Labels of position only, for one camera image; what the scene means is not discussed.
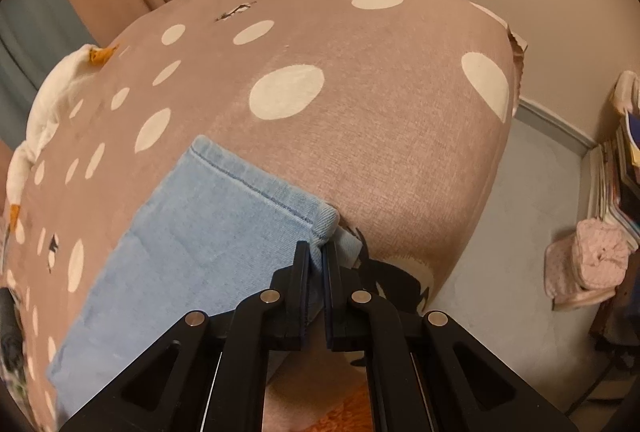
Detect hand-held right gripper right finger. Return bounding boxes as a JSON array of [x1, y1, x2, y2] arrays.
[[322, 242, 581, 432]]

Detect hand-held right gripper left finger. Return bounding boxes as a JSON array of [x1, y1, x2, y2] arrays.
[[60, 241, 311, 432]]

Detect light blue denim pants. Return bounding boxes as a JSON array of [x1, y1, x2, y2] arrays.
[[47, 135, 363, 418]]

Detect orange fluffy mat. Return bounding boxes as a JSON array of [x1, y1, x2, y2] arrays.
[[280, 382, 371, 432]]

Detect polka dot blanket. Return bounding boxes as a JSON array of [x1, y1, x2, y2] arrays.
[[0, 0, 528, 432]]

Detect pink quilted cloth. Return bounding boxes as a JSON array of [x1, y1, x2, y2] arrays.
[[545, 217, 632, 310]]

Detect stack of books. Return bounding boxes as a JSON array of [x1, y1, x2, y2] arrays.
[[585, 72, 640, 253]]

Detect white goose plush toy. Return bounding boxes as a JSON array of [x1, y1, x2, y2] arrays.
[[7, 44, 121, 233]]

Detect blue curtain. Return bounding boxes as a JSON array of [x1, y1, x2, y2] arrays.
[[0, 0, 101, 113]]

